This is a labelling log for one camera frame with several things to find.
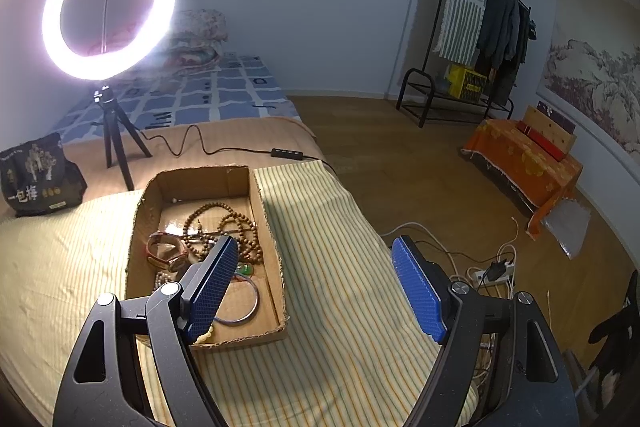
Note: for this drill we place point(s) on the silver bangle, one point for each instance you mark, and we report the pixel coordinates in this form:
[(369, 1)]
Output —
[(257, 299)]

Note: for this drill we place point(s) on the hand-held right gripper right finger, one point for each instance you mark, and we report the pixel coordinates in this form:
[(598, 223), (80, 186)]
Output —
[(417, 287)]

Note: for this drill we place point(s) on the white power strip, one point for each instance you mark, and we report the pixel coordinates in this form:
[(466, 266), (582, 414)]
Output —
[(481, 276)]

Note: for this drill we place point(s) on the black metal clothes rack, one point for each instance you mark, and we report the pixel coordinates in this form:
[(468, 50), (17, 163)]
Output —
[(418, 71)]

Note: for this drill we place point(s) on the dark grey hanging jacket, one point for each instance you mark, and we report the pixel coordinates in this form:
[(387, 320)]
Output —
[(497, 27)]

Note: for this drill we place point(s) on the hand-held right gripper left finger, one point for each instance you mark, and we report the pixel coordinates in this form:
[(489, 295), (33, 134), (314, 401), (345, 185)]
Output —
[(215, 287)]

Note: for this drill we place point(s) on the clear plastic sheet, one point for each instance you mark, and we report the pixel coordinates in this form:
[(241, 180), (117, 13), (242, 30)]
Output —
[(567, 227)]

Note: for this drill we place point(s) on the cardboard box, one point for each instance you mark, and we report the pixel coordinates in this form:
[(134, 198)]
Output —
[(267, 247)]

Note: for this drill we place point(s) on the folded floral quilt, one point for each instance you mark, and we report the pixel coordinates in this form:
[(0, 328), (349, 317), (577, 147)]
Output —
[(200, 27)]

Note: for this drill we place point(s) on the mountain wall painting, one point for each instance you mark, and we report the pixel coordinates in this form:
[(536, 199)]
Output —
[(590, 77)]

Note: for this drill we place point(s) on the brown blanket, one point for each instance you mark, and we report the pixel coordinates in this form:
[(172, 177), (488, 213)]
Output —
[(250, 132)]

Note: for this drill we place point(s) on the black charger plug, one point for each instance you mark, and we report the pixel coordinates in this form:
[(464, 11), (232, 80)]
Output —
[(496, 269)]

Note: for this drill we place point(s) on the yellow crate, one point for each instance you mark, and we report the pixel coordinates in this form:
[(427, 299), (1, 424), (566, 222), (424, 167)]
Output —
[(467, 82)]

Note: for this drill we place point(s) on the orange cloth covered bench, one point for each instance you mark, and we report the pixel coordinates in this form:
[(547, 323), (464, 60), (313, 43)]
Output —
[(525, 162)]

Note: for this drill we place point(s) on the tan wooden box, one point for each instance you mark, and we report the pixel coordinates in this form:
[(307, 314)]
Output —
[(537, 119)]

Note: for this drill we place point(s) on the striped hanging towel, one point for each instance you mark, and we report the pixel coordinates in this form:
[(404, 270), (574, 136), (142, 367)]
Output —
[(465, 17)]

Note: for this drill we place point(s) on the black printed snack bag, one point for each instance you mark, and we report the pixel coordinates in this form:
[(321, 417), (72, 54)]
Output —
[(35, 177)]

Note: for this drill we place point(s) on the striped yellow cloth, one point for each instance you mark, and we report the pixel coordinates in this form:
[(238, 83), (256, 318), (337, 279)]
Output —
[(325, 257)]

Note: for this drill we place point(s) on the dark green hanging garment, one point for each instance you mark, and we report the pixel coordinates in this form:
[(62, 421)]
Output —
[(526, 37)]

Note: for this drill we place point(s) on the black tripod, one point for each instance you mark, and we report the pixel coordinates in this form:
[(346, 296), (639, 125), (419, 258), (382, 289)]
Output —
[(112, 142)]

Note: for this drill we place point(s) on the black cloth item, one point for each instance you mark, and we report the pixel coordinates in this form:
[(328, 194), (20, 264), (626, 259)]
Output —
[(615, 327)]

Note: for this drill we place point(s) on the red flat box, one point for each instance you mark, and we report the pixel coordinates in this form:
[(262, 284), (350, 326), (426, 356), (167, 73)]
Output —
[(542, 141)]

